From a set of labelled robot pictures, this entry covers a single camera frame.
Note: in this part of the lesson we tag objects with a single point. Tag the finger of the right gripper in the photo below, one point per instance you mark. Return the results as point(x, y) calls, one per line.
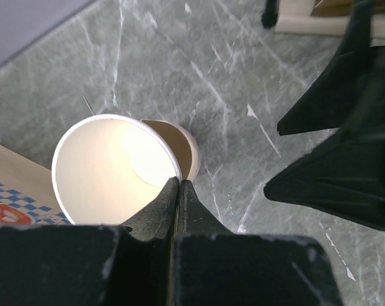
point(343, 176)

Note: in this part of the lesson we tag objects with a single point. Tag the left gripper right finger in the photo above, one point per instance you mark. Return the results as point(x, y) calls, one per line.
point(192, 217)

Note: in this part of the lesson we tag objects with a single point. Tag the two tier checkered shelf rack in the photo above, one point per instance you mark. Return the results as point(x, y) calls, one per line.
point(314, 17)

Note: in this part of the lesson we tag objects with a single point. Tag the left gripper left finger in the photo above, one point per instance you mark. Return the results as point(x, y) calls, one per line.
point(155, 220)

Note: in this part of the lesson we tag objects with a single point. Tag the paper takeout bag blue handles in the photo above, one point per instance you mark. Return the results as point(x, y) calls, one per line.
point(26, 192)

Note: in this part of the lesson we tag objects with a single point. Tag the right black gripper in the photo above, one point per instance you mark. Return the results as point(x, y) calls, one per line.
point(334, 95)

